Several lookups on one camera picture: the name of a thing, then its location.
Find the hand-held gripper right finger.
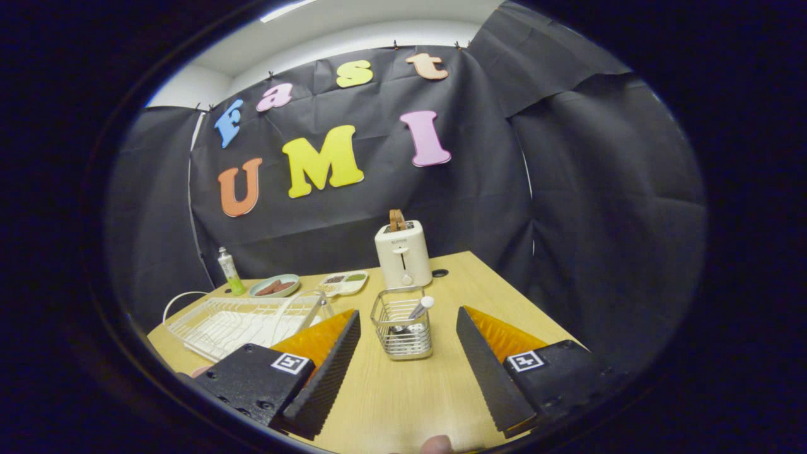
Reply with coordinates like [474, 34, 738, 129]
[456, 306, 631, 439]

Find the pale green plate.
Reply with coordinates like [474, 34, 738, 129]
[248, 274, 301, 298]

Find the black backdrop cloth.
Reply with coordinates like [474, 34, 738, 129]
[104, 0, 707, 379]

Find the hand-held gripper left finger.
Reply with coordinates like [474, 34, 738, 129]
[189, 309, 362, 441]

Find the metal wire basket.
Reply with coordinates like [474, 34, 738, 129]
[370, 286, 434, 361]

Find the white wire dish rack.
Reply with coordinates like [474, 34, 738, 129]
[163, 291, 335, 363]

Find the green drink bottle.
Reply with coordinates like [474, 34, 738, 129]
[218, 247, 247, 296]

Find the spoon with blue checked handle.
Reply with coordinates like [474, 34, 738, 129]
[390, 296, 435, 335]

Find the white divided tray with grains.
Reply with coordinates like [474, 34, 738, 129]
[315, 271, 369, 298]

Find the white toaster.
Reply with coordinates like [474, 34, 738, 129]
[374, 220, 433, 289]

